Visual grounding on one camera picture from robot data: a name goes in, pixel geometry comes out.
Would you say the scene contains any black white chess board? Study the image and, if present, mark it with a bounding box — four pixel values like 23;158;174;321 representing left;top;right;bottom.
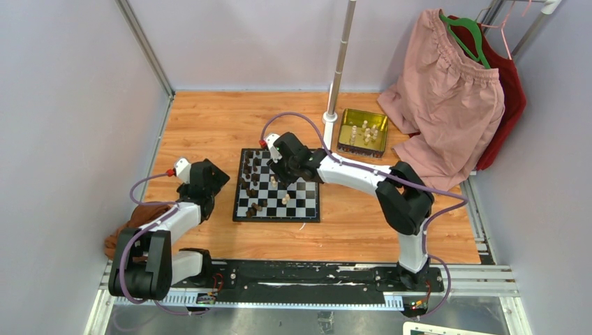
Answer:
232;148;320;223

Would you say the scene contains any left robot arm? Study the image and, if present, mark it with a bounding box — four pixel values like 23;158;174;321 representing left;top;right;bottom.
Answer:
108;158;230;304

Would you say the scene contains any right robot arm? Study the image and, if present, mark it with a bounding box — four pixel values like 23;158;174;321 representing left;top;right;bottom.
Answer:
260;132;434;292

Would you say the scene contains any yellow metal tin tray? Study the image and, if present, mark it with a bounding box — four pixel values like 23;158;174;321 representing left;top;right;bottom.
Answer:
336;108;388;158

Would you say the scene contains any brown crumpled cloth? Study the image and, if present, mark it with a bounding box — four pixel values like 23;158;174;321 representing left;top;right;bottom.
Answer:
103;203;171;260

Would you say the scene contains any silver rack pole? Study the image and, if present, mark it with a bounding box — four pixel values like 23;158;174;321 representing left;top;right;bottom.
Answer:
323;0;357;124

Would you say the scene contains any pink hanging garment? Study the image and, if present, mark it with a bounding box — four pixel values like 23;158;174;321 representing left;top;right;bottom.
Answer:
377;9;505;191

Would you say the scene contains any green clothes hanger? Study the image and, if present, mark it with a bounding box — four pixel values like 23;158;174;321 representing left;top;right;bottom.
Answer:
439;13;491;70

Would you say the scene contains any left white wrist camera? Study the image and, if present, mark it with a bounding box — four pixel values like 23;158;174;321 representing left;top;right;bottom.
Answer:
166;157;191;184

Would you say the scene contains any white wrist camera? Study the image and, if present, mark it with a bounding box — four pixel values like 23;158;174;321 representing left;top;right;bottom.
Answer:
166;157;191;184
259;133;282;163

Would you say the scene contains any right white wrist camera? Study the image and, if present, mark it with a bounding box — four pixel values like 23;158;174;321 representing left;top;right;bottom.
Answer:
259;133;282;163

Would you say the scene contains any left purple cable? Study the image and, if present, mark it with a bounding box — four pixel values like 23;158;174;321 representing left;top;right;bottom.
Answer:
118;172;219;317

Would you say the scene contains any purple cable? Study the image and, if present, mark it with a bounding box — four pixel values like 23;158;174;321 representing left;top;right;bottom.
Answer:
260;112;469;319
118;172;219;317

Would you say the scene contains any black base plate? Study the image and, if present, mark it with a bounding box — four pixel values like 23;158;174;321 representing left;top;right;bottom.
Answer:
173;260;445;308

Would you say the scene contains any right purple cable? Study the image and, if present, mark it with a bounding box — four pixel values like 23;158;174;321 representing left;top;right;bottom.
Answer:
260;112;469;319

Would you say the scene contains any pink wire hanger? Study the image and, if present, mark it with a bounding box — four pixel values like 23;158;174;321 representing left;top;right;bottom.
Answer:
476;1;533;60

